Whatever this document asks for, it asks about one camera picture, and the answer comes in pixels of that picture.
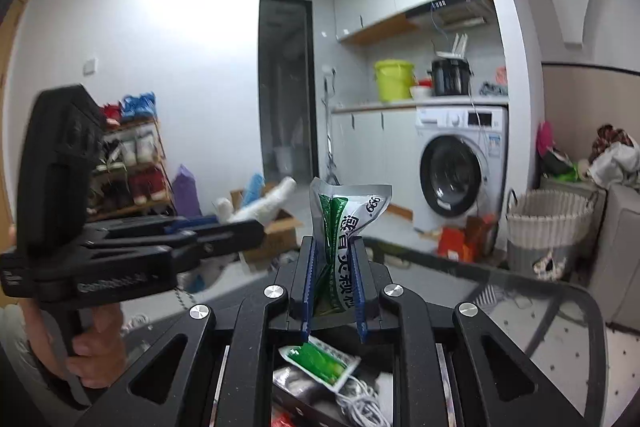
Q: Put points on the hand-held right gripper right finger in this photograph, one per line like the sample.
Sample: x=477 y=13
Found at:
x=359 y=292

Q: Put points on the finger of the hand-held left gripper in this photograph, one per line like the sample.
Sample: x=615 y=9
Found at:
x=230 y=239
x=200 y=223

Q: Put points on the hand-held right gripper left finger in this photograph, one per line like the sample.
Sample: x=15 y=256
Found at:
x=309 y=292

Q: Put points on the green and white packet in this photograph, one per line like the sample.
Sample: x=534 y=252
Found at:
x=315 y=359
x=345 y=227

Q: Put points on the red and white packet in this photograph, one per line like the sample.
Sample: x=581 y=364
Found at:
x=281 y=421

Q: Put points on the person's left hand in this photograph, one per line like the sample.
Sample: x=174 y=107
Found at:
x=100 y=357

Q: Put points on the purple bag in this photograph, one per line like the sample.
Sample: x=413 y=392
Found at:
x=186 y=192

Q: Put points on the brown cardboard box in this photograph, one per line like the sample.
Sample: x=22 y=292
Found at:
x=275 y=237

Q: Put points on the blue plastic bag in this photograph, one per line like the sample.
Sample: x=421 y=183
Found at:
x=254 y=189

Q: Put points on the wooden shoe rack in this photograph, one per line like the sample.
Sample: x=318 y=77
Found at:
x=160 y=147

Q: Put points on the shoe rack with shoes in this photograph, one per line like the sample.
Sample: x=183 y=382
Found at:
x=140 y=147

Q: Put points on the red box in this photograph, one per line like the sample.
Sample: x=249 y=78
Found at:
x=460 y=242

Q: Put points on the white lower cabinets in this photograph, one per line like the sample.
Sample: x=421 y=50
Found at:
x=370 y=157

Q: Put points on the wooden door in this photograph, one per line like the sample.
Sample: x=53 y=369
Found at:
x=12 y=57

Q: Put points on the white washing machine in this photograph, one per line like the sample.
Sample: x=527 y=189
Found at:
x=460 y=177

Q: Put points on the dark glass door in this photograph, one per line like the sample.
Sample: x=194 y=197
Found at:
x=287 y=87

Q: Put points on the wicker laundry basket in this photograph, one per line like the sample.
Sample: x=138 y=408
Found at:
x=550 y=232

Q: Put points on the white bowl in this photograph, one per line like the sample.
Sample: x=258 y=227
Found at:
x=421 y=93

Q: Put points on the green bucket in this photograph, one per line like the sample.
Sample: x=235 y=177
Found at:
x=394 y=82

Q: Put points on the red bowl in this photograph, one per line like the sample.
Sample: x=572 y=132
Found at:
x=425 y=82

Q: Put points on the black pressure cooker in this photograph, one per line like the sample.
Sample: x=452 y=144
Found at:
x=450 y=79

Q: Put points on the black and green bag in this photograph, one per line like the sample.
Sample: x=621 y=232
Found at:
x=560 y=167

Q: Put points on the pink bag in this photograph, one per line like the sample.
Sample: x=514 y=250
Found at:
x=545 y=139

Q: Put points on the dark cloth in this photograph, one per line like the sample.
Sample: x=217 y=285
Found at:
x=492 y=89

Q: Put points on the red plastic bag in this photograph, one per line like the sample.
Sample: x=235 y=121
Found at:
x=500 y=77

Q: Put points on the white router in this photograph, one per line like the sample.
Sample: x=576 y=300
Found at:
x=452 y=52

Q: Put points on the pile of clothes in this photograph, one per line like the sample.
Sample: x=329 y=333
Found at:
x=615 y=157

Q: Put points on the range hood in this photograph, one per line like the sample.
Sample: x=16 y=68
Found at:
x=450 y=12

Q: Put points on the white wall switch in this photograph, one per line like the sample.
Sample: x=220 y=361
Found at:
x=89 y=66

